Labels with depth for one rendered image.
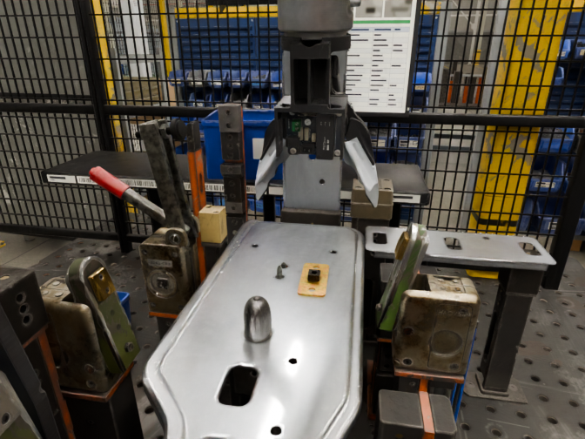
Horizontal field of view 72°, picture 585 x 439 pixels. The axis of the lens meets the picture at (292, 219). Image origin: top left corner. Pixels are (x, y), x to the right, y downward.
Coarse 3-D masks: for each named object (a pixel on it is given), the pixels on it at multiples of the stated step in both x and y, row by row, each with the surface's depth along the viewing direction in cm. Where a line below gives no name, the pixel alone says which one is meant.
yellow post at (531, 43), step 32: (512, 0) 95; (544, 0) 88; (512, 32) 93; (544, 32) 90; (512, 64) 94; (512, 96) 96; (544, 96) 95; (512, 128) 99; (512, 192) 105; (480, 224) 110; (512, 224) 108
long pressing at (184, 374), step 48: (240, 240) 68; (288, 240) 69; (336, 240) 69; (240, 288) 55; (288, 288) 55; (336, 288) 55; (192, 336) 46; (240, 336) 46; (288, 336) 46; (336, 336) 46; (144, 384) 40; (192, 384) 39; (288, 384) 39; (336, 384) 39; (192, 432) 35; (240, 432) 35; (288, 432) 35; (336, 432) 35
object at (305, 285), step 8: (304, 264) 61; (312, 264) 61; (320, 264) 61; (304, 272) 59; (312, 272) 57; (320, 272) 59; (328, 272) 59; (304, 280) 56; (312, 280) 56; (320, 280) 56; (304, 288) 55; (312, 288) 55; (320, 288) 55; (320, 296) 53
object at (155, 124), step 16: (144, 128) 51; (160, 128) 52; (176, 128) 51; (160, 144) 51; (160, 160) 52; (176, 160) 55; (160, 176) 53; (176, 176) 56; (160, 192) 54; (176, 192) 56; (176, 208) 54; (176, 224) 55; (192, 224) 58
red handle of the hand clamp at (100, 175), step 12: (96, 168) 56; (96, 180) 56; (108, 180) 56; (120, 180) 57; (120, 192) 56; (132, 192) 57; (132, 204) 57; (144, 204) 56; (156, 216) 57; (168, 228) 57
